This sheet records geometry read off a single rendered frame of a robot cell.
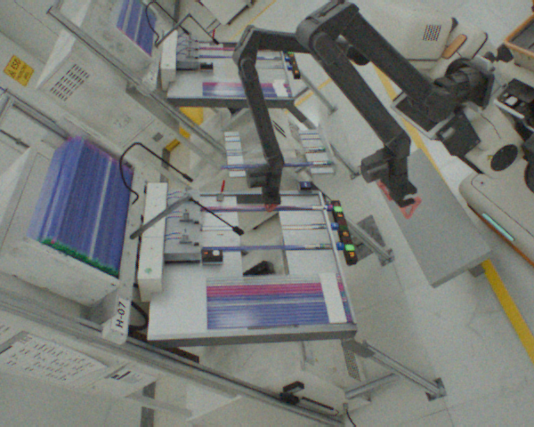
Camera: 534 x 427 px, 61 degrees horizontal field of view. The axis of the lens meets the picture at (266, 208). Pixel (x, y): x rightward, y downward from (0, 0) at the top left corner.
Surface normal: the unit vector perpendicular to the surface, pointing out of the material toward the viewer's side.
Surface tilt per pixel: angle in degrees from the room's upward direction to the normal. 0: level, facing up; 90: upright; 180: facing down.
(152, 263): 45
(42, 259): 90
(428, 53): 90
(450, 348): 0
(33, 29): 90
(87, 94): 90
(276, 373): 0
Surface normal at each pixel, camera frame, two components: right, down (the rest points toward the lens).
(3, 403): 0.77, -0.50
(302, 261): 0.10, -0.70
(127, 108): 0.11, 0.72
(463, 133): 0.29, 0.57
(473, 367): -0.63, -0.48
